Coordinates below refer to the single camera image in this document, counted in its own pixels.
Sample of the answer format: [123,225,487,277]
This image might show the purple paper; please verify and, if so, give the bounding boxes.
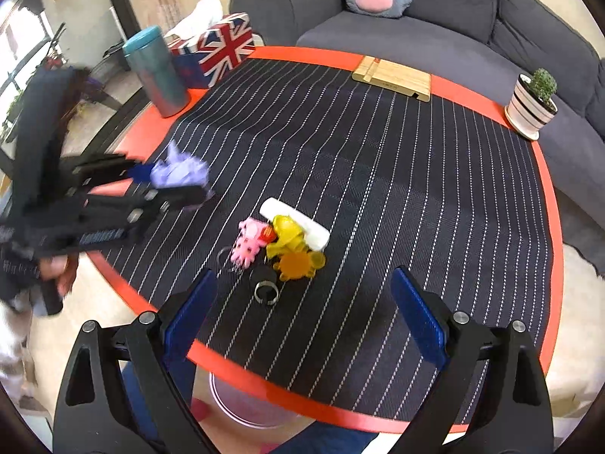
[151,140,209,190]

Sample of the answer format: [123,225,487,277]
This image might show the pink octopus keychain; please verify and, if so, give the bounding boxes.
[230,217,269,269]

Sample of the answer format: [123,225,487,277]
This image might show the black retractable key reel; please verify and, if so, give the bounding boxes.
[249,264,280,306]

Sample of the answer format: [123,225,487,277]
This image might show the yellow rubber toy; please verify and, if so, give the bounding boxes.
[265,215,309,259]

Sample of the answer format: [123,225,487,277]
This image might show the orange rubber toy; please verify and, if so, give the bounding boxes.
[273,251,326,282]

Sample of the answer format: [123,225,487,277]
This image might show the white plastic tube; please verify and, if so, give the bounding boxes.
[259,198,330,251]

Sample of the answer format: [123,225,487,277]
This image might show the pink trash bin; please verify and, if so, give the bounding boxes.
[208,373,298,431]

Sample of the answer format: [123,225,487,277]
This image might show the person left hand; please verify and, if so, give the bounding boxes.
[39,254,79,297]

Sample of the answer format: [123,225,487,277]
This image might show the teal thermos tumbler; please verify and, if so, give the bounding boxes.
[122,26,190,118]

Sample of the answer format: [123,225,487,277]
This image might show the union jack tissue box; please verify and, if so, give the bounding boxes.
[164,0,255,89]

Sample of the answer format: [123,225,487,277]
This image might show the black striped table mat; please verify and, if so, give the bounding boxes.
[98,58,554,424]

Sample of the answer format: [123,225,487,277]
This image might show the wooden phone stand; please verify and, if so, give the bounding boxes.
[352,55,432,103]

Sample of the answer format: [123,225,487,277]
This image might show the potted cactus striped pot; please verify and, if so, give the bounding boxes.
[504,68,558,141]

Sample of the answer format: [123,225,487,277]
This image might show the dark grey sofa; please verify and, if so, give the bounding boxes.
[230,0,604,269]

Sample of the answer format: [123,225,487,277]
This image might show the black camera box left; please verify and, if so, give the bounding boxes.
[10,67,89,215]

